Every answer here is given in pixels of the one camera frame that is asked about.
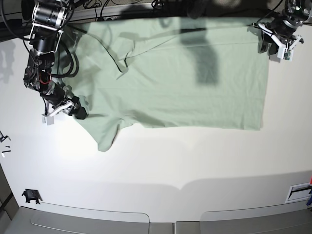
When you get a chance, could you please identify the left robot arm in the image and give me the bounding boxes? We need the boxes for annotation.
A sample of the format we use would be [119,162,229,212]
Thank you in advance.
[251,0,312,60]

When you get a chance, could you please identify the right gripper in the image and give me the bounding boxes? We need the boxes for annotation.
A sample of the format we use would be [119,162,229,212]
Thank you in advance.
[47,85,88,120]

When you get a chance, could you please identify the light green T-shirt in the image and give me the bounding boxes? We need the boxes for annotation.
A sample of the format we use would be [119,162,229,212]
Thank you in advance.
[62,17,269,152]

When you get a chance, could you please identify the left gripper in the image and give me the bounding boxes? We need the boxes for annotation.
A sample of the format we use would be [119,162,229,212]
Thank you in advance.
[251,22,304,53]

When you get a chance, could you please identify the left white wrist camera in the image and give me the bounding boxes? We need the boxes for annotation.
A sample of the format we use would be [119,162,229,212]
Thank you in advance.
[277,47,293,61]

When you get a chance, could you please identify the small black and white parts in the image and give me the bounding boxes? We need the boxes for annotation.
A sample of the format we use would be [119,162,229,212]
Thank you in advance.
[0,145,12,158]

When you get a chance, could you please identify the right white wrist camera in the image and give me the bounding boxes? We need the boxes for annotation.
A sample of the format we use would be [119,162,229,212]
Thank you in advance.
[42,114,55,126]

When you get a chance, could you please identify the black clamp on table edge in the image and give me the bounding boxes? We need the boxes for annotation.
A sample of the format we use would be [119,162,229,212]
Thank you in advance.
[22,189,42,204]

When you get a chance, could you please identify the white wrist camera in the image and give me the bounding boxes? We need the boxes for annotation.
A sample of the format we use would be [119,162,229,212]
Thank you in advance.
[42,114,55,126]
[277,47,293,61]

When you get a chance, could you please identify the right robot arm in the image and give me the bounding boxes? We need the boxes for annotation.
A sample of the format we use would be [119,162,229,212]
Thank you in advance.
[23,0,87,122]

